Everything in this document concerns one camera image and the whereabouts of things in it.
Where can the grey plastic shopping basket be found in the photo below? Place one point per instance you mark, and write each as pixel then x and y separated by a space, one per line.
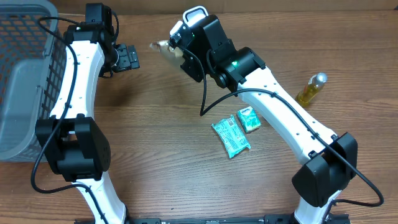
pixel 32 69

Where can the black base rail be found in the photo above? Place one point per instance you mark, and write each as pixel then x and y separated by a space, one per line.
pixel 211 221

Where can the small teal tissue pack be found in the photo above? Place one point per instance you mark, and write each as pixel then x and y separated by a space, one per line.
pixel 248 119

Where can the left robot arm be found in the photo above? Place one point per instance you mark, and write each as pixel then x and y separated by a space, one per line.
pixel 71 141

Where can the yellow drink bottle silver cap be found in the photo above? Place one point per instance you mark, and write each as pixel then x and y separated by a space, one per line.
pixel 311 89

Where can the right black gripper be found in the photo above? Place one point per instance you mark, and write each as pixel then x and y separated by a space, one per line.
pixel 191 64

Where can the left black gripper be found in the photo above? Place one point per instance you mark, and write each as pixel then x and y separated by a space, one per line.
pixel 130 58

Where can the white barcode scanner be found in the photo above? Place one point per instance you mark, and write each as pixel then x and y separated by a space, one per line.
pixel 193 15

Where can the brown nut pouch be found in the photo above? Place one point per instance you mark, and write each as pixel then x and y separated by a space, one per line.
pixel 169 53

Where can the mint green snack packet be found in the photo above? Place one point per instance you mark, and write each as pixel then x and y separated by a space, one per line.
pixel 231 135

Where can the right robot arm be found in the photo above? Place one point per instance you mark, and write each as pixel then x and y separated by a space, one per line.
pixel 328 162

